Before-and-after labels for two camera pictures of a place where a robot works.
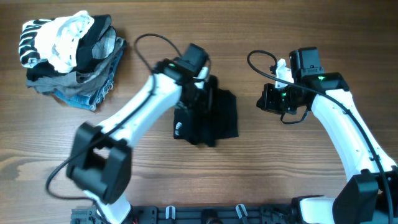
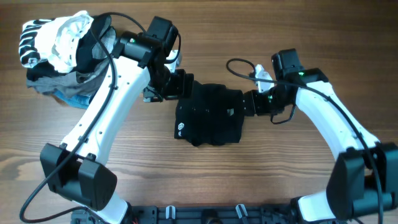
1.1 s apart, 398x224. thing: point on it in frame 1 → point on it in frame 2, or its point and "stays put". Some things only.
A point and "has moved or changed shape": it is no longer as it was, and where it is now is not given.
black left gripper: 204,103 → 184,87
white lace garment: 56,38 stays put
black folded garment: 86,57 stays put
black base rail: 200,214 stays put
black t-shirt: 204,122 has moved or changed shape
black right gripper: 267,102 → 254,105
